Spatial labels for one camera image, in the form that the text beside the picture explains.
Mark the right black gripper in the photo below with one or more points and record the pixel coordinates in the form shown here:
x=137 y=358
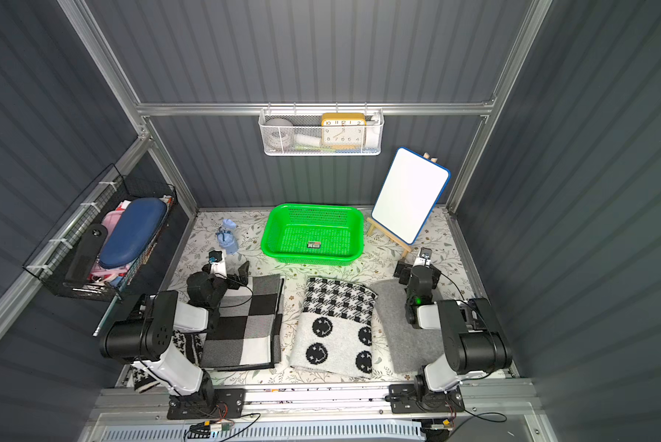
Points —
x=413 y=271

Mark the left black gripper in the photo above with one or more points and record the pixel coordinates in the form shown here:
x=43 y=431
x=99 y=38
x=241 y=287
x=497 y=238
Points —
x=234 y=277

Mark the black white checkered scarf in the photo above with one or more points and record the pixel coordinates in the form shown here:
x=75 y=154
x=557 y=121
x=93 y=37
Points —
x=248 y=333

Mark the grey scarf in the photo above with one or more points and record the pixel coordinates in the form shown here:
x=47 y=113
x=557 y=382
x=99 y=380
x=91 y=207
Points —
x=398 y=349

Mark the smiley houndstooth scarf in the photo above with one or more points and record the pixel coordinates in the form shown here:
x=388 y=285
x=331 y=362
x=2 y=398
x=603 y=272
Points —
x=334 y=330

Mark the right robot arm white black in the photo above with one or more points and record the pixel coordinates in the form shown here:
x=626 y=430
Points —
x=472 y=336

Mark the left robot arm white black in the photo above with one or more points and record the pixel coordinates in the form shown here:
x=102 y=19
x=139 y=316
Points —
x=139 y=330

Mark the houndstooth scarf at edge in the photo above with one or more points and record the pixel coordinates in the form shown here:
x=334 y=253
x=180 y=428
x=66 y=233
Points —
x=189 y=344

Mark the green plastic basket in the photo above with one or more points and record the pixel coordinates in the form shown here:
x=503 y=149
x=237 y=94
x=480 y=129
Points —
x=289 y=227

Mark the pink item in basket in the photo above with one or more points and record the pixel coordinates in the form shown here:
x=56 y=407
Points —
x=99 y=275

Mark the black remote in basket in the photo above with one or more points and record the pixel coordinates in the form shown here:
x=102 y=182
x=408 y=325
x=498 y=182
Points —
x=90 y=245

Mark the wooden easel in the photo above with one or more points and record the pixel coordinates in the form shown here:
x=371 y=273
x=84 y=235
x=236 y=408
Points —
x=375 y=226

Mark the floral table cloth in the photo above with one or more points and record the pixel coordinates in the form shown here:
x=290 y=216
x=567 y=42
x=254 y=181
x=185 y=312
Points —
x=377 y=263

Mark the blue oval case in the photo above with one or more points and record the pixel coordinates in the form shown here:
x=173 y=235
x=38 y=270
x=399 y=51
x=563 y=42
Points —
x=133 y=232

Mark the white tape roll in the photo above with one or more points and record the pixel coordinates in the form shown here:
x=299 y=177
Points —
x=278 y=135

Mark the yellow alarm clock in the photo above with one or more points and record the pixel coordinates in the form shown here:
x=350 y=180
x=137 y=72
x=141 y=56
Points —
x=343 y=130

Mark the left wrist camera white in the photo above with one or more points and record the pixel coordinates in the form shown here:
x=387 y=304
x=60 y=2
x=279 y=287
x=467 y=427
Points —
x=216 y=259

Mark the small whiteboard blue frame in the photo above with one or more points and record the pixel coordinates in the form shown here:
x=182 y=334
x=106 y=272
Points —
x=411 y=190

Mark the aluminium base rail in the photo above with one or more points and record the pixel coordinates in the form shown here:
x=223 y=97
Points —
x=378 y=400

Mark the white wire wall basket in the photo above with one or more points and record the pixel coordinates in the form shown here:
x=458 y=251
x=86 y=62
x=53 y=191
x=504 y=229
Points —
x=308 y=135

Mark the black wire side basket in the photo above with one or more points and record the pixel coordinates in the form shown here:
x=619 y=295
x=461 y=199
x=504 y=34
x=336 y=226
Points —
x=49 y=263

